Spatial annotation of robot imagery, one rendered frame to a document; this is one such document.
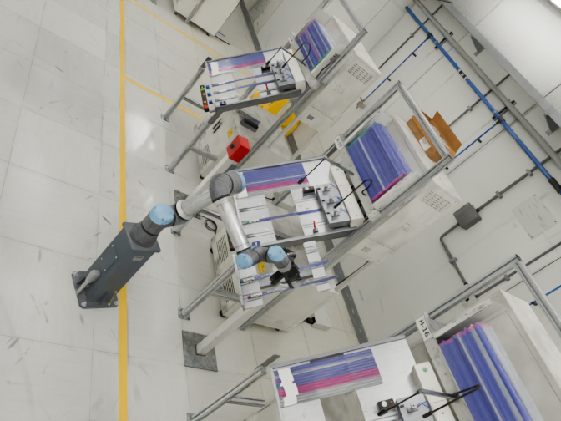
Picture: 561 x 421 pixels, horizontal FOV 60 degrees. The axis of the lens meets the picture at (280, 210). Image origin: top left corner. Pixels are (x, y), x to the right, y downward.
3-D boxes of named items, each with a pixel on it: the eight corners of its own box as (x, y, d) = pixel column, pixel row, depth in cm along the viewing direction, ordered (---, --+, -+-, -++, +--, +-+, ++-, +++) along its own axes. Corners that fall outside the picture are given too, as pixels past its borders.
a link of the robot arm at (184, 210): (154, 210, 269) (226, 169, 242) (173, 207, 282) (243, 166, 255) (163, 230, 268) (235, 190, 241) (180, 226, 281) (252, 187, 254)
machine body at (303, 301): (216, 319, 347) (273, 271, 318) (205, 243, 393) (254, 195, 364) (284, 335, 386) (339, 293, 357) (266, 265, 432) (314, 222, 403)
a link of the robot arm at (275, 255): (269, 242, 243) (284, 245, 239) (276, 254, 251) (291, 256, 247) (263, 256, 239) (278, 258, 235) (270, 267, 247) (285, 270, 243)
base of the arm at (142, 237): (133, 246, 259) (144, 235, 254) (126, 224, 266) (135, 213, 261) (158, 248, 270) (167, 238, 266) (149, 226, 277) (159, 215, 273)
